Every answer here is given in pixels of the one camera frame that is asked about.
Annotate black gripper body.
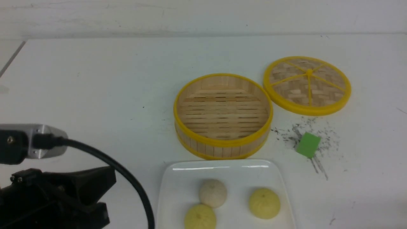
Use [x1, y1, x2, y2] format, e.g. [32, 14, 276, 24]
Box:
[0, 166, 116, 229]

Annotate yellow steamed bun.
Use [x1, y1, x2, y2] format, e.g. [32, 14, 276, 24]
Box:
[184, 204, 217, 229]
[249, 188, 281, 220]

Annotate white steamed bun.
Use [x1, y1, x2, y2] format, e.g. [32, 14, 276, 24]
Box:
[199, 179, 228, 208]

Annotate white square plate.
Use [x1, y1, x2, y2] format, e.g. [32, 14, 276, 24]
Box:
[156, 159, 297, 229]

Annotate yellow bamboo steamer basket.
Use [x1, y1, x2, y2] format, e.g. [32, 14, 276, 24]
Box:
[173, 73, 273, 160]

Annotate green square sticker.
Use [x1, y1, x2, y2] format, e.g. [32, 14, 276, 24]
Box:
[296, 132, 321, 159]

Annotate yellow bamboo steamer lid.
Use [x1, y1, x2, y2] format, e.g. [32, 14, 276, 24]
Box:
[263, 56, 352, 116]

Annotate black cable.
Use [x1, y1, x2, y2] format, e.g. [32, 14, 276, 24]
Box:
[33, 134, 155, 229]

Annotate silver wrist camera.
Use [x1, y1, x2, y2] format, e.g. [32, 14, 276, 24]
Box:
[0, 123, 67, 165]

